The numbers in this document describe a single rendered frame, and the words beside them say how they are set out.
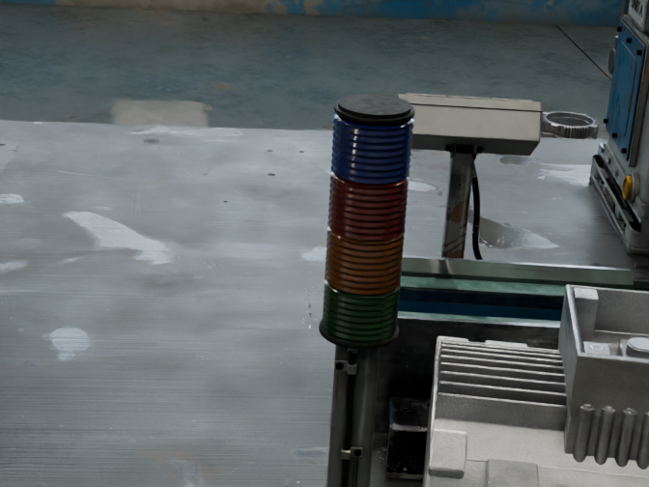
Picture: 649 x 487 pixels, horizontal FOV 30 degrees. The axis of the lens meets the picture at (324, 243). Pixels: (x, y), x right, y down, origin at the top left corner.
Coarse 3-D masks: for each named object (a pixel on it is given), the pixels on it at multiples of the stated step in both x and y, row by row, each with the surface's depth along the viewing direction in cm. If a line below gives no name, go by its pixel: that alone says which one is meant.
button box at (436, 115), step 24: (408, 96) 142; (432, 96) 142; (456, 96) 142; (432, 120) 141; (456, 120) 141; (480, 120) 141; (504, 120) 141; (528, 120) 141; (432, 144) 145; (480, 144) 143; (504, 144) 143; (528, 144) 142
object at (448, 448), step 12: (444, 336) 83; (432, 432) 72; (444, 432) 72; (456, 432) 72; (432, 444) 72; (444, 444) 72; (456, 444) 72; (432, 456) 71; (444, 456) 71; (456, 456) 71; (432, 468) 71; (444, 468) 71; (456, 468) 71
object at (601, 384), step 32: (576, 288) 79; (608, 288) 79; (576, 320) 74; (608, 320) 80; (640, 320) 79; (576, 352) 71; (608, 352) 71; (640, 352) 74; (576, 384) 71; (608, 384) 71; (640, 384) 71; (576, 416) 72; (608, 416) 71; (640, 416) 71; (576, 448) 72; (608, 448) 72; (640, 448) 72
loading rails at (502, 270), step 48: (432, 288) 132; (480, 288) 132; (528, 288) 133; (624, 288) 134; (432, 336) 122; (480, 336) 121; (528, 336) 121; (384, 384) 124; (432, 384) 124; (384, 432) 126
